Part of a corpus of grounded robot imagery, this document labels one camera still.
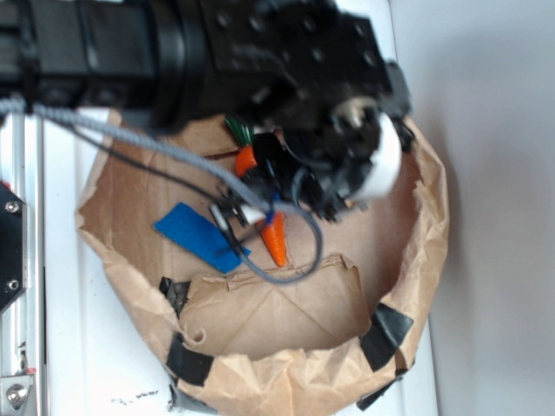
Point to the black mounting plate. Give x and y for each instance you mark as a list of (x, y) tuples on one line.
[(13, 247)]

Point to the aluminium frame rail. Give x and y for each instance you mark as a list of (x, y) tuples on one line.
[(24, 388)]

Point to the brown paper bag tray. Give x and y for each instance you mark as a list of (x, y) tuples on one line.
[(243, 346)]

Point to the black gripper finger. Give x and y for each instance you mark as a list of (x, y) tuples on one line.
[(267, 169)]

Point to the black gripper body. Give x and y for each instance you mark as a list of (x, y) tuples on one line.
[(353, 159)]

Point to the orange toy carrot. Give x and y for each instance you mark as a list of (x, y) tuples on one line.
[(275, 238)]

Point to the blue felt rectangle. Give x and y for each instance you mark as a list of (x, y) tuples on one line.
[(196, 234)]

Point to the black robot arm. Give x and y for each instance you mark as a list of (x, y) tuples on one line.
[(307, 67)]

